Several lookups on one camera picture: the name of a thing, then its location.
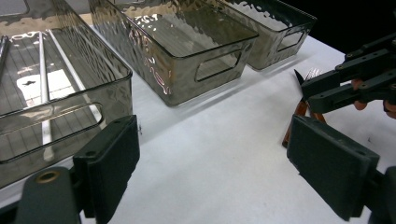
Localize white chopstick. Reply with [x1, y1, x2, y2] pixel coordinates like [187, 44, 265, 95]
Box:
[47, 28, 106, 127]
[37, 30, 54, 162]

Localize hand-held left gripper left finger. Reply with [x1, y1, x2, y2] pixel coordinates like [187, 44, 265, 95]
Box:
[72, 114, 141, 224]

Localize transparent grey plastic bin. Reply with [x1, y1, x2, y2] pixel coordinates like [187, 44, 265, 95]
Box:
[218, 0, 318, 72]
[88, 0, 260, 107]
[0, 0, 134, 189]

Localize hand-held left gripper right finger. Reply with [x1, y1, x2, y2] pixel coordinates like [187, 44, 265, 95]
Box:
[286, 113, 381, 222]

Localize metal chopstick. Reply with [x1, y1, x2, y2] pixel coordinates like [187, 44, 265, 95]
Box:
[0, 35, 9, 81]

